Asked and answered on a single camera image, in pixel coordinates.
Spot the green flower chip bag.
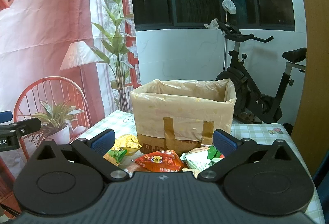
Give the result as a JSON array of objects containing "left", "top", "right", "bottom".
[{"left": 180, "top": 145, "right": 225, "bottom": 171}]

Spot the yellow candy packet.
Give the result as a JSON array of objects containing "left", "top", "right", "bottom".
[{"left": 111, "top": 134, "right": 142, "bottom": 156}]

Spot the green yellow snack packet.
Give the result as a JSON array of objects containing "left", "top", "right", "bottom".
[{"left": 103, "top": 149, "right": 127, "bottom": 166}]

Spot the checkered green tablecloth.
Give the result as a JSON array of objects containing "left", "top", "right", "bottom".
[{"left": 79, "top": 110, "right": 325, "bottom": 223}]

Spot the black exercise bike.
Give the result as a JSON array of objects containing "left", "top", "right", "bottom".
[{"left": 204, "top": 0, "right": 308, "bottom": 124}]

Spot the orange snack bag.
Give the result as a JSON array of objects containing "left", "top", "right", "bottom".
[{"left": 134, "top": 150, "right": 186, "bottom": 172}]

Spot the cardboard box with plastic liner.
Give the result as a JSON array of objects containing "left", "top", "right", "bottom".
[{"left": 131, "top": 79, "right": 236, "bottom": 155}]

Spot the wooden door panel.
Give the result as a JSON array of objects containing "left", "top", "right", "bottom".
[{"left": 292, "top": 0, "right": 328, "bottom": 175}]

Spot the printed room backdrop curtain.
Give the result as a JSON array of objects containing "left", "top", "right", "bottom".
[{"left": 1, "top": 0, "right": 138, "bottom": 222}]

